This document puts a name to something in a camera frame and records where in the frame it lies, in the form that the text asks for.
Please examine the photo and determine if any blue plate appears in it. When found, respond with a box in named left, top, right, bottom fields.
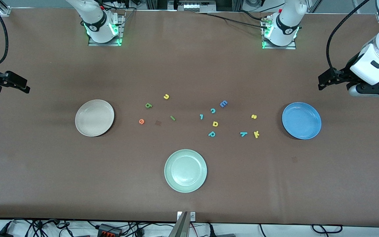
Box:
left=282, top=102, right=322, bottom=140

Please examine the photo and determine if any aluminium corner profile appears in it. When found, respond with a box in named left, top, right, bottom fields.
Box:
left=0, top=0, right=12, bottom=16

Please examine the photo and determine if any beige brown plate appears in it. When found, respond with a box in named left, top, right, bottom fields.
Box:
left=75, top=99, right=115, bottom=137

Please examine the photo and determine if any pale green plate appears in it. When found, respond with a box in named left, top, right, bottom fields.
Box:
left=164, top=149, right=207, bottom=193

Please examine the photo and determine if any black orange power strip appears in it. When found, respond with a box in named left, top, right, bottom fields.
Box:
left=97, top=224, right=123, bottom=237

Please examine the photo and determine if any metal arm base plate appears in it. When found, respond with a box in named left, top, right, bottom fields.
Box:
left=262, top=15, right=297, bottom=50
left=88, top=13, right=125, bottom=46

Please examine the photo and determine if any black cable on table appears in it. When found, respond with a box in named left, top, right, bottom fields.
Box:
left=194, top=12, right=270, bottom=28

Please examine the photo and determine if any black looped cable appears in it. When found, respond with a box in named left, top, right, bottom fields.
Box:
left=311, top=224, right=343, bottom=234

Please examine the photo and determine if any aluminium frame structure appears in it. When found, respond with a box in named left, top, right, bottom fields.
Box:
left=145, top=0, right=244, bottom=13

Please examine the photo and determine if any grey metal post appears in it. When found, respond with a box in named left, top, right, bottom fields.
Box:
left=168, top=211, right=189, bottom=237

